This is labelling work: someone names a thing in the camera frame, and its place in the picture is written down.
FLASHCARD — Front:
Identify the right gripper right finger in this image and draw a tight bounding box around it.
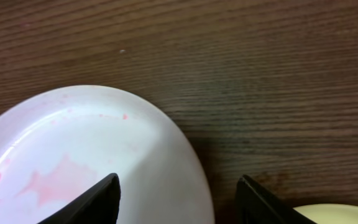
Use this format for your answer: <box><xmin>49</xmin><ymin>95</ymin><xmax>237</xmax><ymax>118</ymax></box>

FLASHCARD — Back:
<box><xmin>235</xmin><ymin>175</ymin><xmax>316</xmax><ymax>224</ymax></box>

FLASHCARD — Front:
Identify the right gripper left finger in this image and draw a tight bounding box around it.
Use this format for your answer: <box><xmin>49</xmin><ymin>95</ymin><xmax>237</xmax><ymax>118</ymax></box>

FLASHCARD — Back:
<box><xmin>39</xmin><ymin>173</ymin><xmax>121</xmax><ymax>224</ymax></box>

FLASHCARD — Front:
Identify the yellow-green plate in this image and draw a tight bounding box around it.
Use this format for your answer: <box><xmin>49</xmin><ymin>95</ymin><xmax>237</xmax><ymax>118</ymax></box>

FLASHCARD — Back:
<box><xmin>295</xmin><ymin>203</ymin><xmax>358</xmax><ymax>224</ymax></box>

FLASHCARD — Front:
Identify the white plate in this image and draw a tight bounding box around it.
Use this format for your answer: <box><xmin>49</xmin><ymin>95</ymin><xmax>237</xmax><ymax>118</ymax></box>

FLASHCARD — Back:
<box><xmin>0</xmin><ymin>85</ymin><xmax>214</xmax><ymax>223</ymax></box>

